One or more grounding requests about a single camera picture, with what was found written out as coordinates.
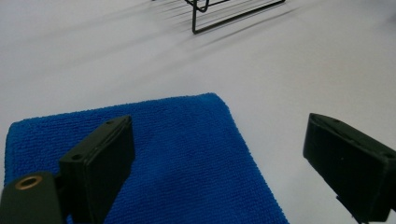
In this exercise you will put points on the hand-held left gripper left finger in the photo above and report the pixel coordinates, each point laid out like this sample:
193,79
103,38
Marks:
96,168

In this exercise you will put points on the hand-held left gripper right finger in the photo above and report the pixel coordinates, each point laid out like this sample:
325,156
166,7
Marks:
351,168

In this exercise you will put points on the blue microfibre towel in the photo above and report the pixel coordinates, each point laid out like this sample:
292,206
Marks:
186,149

